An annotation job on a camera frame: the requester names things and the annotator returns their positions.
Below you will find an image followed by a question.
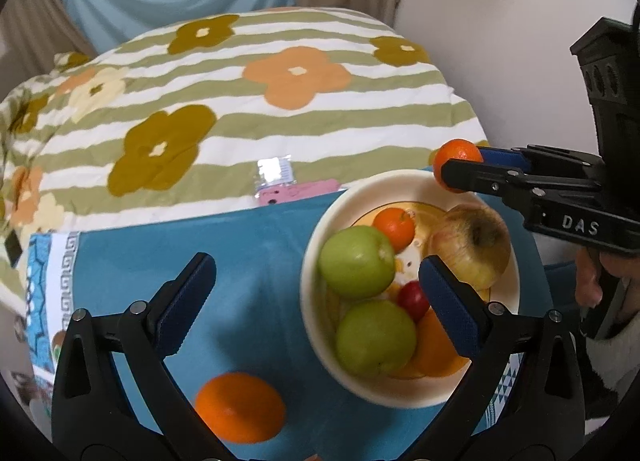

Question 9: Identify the large red tomato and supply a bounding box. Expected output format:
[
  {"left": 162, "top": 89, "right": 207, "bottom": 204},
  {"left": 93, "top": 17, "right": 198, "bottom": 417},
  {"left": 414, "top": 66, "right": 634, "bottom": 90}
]
[{"left": 396, "top": 280, "right": 431, "bottom": 322}]

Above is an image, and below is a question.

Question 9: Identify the large orange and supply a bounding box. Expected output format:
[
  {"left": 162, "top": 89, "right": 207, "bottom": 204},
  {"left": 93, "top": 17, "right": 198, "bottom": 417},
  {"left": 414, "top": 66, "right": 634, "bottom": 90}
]
[
  {"left": 394, "top": 309, "right": 469, "bottom": 380},
  {"left": 194, "top": 372, "right": 286, "bottom": 444}
]

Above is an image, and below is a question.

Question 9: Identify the left beige curtain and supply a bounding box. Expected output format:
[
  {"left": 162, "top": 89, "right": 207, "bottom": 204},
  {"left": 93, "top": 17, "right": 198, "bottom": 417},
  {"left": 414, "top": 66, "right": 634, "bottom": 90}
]
[{"left": 1, "top": 0, "right": 98, "bottom": 76}]

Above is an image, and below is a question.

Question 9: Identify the cream ceramic bowl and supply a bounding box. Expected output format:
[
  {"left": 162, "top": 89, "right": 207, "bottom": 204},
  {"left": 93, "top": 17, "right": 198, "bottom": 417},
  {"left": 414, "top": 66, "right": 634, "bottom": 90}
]
[{"left": 299, "top": 169, "right": 506, "bottom": 409}]

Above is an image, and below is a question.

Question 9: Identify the floral striped duvet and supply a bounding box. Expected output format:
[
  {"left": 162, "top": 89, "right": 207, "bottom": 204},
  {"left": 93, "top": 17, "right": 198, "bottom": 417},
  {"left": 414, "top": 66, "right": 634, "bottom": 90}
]
[{"left": 1, "top": 7, "right": 487, "bottom": 311}]

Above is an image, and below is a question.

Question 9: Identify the small mandarin orange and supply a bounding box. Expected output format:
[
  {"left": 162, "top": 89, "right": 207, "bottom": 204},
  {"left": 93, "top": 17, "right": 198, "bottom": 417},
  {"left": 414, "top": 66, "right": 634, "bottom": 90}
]
[{"left": 432, "top": 138, "right": 484, "bottom": 193}]

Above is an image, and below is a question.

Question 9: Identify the yellow red apple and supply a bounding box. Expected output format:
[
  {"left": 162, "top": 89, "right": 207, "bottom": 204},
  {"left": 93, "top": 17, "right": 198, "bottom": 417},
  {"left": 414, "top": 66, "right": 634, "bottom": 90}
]
[{"left": 427, "top": 204, "right": 511, "bottom": 291}]

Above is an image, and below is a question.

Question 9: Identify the green apple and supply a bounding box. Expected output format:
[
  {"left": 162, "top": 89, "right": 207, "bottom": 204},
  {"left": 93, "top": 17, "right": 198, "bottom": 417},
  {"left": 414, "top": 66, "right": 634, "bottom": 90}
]
[
  {"left": 335, "top": 299, "right": 418, "bottom": 377},
  {"left": 318, "top": 226, "right": 396, "bottom": 299}
]

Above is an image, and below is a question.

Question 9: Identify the right hand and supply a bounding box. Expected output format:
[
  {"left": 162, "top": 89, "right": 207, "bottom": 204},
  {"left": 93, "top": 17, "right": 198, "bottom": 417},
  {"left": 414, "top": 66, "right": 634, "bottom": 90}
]
[{"left": 575, "top": 249, "right": 640, "bottom": 317}]

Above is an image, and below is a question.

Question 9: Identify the pink phone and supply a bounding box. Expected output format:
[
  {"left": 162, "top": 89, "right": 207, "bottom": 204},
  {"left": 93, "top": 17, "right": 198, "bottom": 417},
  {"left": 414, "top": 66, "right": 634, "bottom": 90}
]
[{"left": 257, "top": 179, "right": 341, "bottom": 206}]

